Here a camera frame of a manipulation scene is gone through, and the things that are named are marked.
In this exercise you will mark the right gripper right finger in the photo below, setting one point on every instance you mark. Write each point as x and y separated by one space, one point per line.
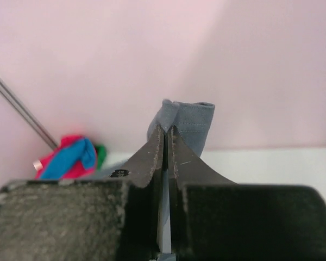
214 218

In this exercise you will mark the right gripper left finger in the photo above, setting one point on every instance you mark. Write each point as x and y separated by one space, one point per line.
114 218

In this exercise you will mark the grey t shirt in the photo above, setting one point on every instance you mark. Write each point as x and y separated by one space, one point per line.
193 121

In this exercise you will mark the pink t shirt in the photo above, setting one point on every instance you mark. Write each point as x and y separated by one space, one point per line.
68 152

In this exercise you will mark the green plastic bin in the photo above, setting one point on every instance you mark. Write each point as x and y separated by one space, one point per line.
101 153

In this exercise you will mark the blue t shirt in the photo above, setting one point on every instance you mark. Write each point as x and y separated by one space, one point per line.
68 163

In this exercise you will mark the left aluminium corner post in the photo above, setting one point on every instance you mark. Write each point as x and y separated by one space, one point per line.
27 115

